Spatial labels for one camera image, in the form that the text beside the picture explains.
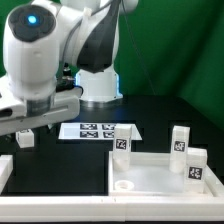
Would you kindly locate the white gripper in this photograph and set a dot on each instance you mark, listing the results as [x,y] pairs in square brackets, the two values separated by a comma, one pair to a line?
[14,116]

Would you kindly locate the white square table top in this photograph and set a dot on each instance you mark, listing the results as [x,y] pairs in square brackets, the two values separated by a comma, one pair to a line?
[149,175]

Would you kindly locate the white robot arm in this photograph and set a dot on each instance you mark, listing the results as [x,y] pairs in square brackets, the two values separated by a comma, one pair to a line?
[57,55]

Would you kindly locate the white marker tag plate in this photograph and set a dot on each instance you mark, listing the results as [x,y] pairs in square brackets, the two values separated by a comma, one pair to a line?
[95,131]

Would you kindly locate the white U-shaped boundary fence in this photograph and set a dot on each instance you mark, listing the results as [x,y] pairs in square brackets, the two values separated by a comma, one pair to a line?
[110,208]

